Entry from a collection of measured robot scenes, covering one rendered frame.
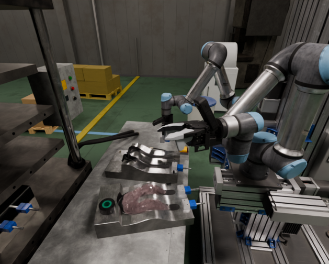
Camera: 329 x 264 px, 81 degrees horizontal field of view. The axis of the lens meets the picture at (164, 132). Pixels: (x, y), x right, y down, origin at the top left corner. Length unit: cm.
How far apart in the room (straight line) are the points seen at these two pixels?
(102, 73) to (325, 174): 461
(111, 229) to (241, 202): 72
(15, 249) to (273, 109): 152
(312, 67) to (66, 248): 126
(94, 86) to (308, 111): 487
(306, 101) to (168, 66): 654
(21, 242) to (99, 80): 430
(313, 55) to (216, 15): 635
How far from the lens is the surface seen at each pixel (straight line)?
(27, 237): 133
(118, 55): 754
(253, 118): 71
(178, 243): 110
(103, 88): 519
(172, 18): 708
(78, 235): 120
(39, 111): 135
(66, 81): 164
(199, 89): 128
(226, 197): 120
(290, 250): 201
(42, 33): 131
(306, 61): 83
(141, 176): 134
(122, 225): 108
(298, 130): 90
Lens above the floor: 175
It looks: 30 degrees down
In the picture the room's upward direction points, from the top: straight up
